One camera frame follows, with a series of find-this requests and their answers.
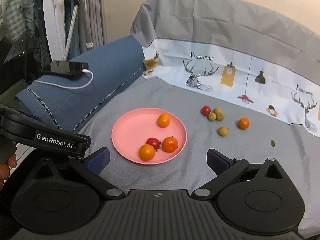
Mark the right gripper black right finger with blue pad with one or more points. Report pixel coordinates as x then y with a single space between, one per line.
237 179

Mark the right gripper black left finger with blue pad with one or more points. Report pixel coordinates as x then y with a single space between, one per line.
79 177

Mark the pale yellow longan fruit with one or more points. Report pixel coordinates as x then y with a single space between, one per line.
223 131

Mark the round orange tangerine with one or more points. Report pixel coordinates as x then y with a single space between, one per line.
243 123

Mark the yellow-green longan fruit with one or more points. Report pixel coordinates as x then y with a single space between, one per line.
211 116
220 116
217 110

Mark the oval orange kumquat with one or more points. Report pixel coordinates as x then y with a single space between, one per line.
146 152

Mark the orange tangerine with stem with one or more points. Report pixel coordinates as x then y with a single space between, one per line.
169 144

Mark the small orange kumquat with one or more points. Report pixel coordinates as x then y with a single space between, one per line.
163 120

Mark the dark red cherry tomato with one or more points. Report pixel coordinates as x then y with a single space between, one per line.
154 142

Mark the person's left hand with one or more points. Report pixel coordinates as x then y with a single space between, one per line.
5 169

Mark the pink round plate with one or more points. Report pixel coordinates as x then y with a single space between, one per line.
132 130

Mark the black smartphone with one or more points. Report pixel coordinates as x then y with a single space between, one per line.
66 69

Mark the grey printed sofa cover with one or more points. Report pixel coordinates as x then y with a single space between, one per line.
249 61

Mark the grey radiator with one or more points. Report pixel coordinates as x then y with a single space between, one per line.
91 21

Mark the white ring lamp stand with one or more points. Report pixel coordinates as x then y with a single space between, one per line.
55 26

